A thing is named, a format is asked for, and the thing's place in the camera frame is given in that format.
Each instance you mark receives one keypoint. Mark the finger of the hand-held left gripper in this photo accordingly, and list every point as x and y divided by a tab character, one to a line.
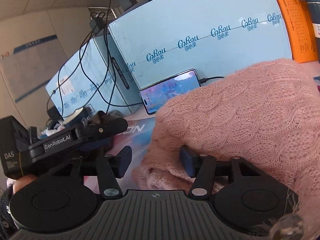
101	145
105	128

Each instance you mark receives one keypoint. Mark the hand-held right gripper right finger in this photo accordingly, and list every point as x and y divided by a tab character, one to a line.
187	161

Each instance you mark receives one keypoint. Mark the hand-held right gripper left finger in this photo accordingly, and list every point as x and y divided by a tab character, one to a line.
125	160

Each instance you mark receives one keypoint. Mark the pink knitted sweater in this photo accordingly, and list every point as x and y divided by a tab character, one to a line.
237	117

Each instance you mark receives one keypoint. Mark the person's left hand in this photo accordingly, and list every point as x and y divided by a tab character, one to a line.
22	182

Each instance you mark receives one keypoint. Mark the printed desk mat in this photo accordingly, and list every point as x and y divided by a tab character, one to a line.
140	140

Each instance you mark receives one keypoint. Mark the white plastic bag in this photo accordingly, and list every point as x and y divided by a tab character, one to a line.
53	128

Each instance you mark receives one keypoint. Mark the black speaker box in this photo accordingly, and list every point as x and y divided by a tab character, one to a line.
53	112

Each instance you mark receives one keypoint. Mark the light blue box with label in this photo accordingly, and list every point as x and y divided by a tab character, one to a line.
72	80

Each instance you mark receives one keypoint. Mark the smartphone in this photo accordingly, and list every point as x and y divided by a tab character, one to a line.
170	91

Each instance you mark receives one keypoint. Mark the light blue cardboard box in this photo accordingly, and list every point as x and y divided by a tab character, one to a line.
200	17

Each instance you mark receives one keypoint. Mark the dark green bottle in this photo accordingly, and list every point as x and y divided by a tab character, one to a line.
313	12

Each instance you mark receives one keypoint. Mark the wall poster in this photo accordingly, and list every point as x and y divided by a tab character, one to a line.
30	67

